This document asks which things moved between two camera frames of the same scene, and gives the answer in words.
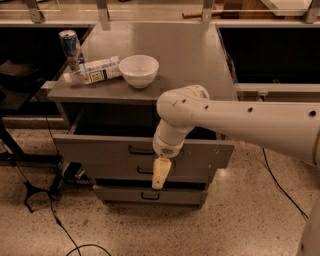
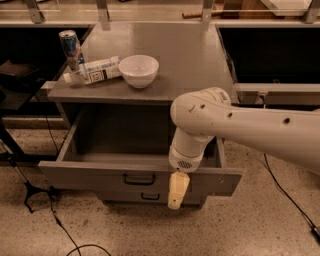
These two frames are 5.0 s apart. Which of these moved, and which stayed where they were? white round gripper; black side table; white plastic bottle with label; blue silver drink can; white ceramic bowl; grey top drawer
Moved: grey top drawer; white round gripper
Stayed: white plastic bottle with label; white ceramic bowl; blue silver drink can; black side table
